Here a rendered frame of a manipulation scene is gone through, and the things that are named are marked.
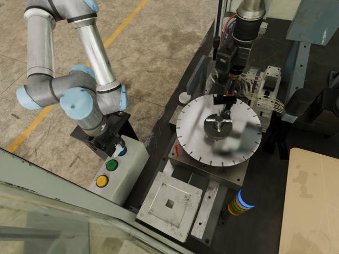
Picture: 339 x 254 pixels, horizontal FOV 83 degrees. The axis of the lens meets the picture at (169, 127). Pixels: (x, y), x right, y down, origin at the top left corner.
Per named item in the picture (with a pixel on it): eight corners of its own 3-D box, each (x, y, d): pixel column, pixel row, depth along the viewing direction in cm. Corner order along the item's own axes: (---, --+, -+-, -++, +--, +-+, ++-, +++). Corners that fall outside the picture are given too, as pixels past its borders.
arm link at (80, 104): (87, 80, 52) (87, 104, 47) (103, 105, 61) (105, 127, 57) (58, 87, 51) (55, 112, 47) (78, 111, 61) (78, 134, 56)
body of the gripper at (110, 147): (95, 151, 72) (78, 136, 61) (108, 132, 75) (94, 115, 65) (112, 159, 69) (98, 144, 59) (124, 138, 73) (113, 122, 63)
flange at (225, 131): (229, 113, 79) (230, 110, 77) (234, 137, 73) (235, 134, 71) (202, 116, 80) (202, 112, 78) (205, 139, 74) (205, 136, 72)
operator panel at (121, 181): (120, 211, 83) (106, 206, 71) (100, 200, 87) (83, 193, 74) (150, 155, 95) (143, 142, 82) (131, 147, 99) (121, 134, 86)
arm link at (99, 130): (89, 107, 61) (110, 114, 59) (95, 115, 65) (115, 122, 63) (74, 126, 58) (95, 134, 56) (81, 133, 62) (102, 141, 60)
